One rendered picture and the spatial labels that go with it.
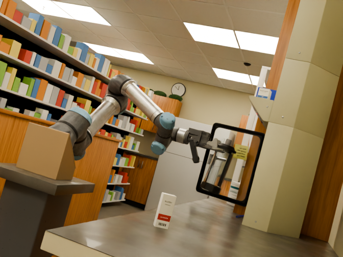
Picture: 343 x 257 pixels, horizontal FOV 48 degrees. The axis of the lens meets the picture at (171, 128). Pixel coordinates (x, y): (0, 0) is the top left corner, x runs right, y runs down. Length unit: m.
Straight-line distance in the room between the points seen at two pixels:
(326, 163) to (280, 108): 0.49
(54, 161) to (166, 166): 5.44
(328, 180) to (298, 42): 0.73
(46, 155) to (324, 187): 1.36
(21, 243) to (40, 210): 0.15
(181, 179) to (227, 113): 1.62
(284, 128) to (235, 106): 5.76
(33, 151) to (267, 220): 1.02
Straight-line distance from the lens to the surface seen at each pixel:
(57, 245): 0.85
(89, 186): 1.70
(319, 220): 2.13
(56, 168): 1.57
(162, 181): 6.96
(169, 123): 1.79
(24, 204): 1.61
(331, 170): 2.13
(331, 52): 1.93
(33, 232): 1.59
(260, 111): 1.78
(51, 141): 1.59
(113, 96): 2.06
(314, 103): 1.85
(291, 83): 1.81
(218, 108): 7.55
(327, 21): 1.93
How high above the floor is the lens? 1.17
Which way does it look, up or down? 3 degrees up
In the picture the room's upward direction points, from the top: 15 degrees clockwise
